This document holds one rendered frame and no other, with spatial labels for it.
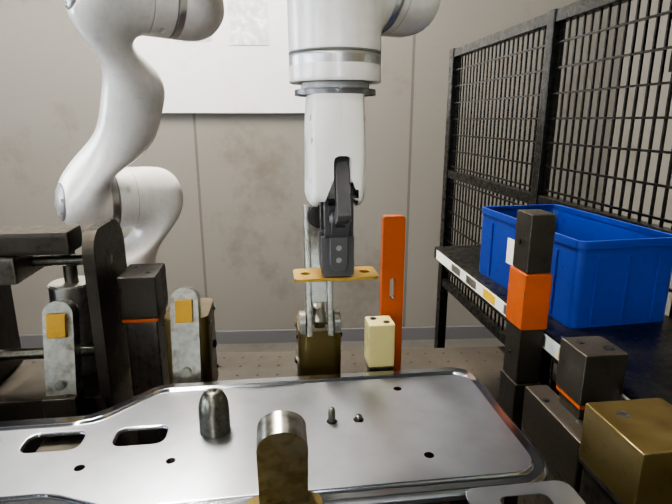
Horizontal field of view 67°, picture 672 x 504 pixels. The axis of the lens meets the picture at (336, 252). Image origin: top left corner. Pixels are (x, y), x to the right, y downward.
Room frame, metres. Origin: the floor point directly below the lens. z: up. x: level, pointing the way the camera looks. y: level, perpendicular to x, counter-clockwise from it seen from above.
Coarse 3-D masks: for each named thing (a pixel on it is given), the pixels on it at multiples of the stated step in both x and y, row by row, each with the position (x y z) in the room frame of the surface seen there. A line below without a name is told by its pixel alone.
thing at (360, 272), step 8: (296, 272) 0.49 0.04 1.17; (304, 272) 0.49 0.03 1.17; (312, 272) 0.49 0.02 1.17; (320, 272) 0.49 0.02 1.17; (360, 272) 0.49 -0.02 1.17; (368, 272) 0.49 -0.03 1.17; (376, 272) 0.49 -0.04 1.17; (296, 280) 0.47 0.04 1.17; (304, 280) 0.47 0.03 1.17; (312, 280) 0.47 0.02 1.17; (320, 280) 0.47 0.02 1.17; (328, 280) 0.47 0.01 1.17; (336, 280) 0.47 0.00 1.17; (344, 280) 0.47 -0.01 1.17
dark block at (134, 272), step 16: (128, 272) 0.67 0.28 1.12; (144, 272) 0.67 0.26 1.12; (160, 272) 0.68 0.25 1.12; (128, 288) 0.64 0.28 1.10; (144, 288) 0.65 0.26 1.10; (160, 288) 0.67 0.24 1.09; (128, 304) 0.64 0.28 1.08; (144, 304) 0.65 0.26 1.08; (160, 304) 0.66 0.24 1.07; (128, 320) 0.64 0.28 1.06; (144, 320) 0.65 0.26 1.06; (160, 320) 0.67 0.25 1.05; (128, 336) 0.65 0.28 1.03; (144, 336) 0.65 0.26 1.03; (160, 336) 0.66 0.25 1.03; (144, 352) 0.65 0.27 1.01; (160, 352) 0.66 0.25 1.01; (144, 368) 0.65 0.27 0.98; (160, 368) 0.65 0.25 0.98; (144, 384) 0.65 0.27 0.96; (160, 384) 0.65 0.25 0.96; (144, 432) 0.65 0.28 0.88; (160, 432) 0.65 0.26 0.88
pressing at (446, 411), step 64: (192, 384) 0.57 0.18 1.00; (256, 384) 0.57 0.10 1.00; (320, 384) 0.58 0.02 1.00; (384, 384) 0.58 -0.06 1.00; (448, 384) 0.58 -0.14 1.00; (0, 448) 0.45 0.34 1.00; (128, 448) 0.45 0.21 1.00; (192, 448) 0.45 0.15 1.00; (320, 448) 0.45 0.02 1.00; (384, 448) 0.45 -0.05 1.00; (448, 448) 0.45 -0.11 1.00; (512, 448) 0.45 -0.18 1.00
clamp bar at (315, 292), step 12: (312, 216) 0.62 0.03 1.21; (312, 228) 0.65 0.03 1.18; (312, 240) 0.65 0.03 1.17; (312, 252) 0.65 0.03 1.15; (312, 264) 0.65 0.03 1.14; (312, 288) 0.64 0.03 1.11; (324, 288) 0.64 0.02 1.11; (312, 300) 0.64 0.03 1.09; (324, 300) 0.64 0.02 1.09; (312, 324) 0.62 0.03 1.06; (312, 336) 0.62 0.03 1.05
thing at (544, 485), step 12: (468, 492) 0.39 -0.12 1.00; (480, 492) 0.39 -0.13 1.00; (492, 492) 0.39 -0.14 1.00; (504, 492) 0.39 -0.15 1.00; (516, 492) 0.39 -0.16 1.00; (528, 492) 0.39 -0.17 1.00; (540, 492) 0.39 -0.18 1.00; (552, 492) 0.39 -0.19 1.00; (564, 492) 0.39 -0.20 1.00; (576, 492) 0.39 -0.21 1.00
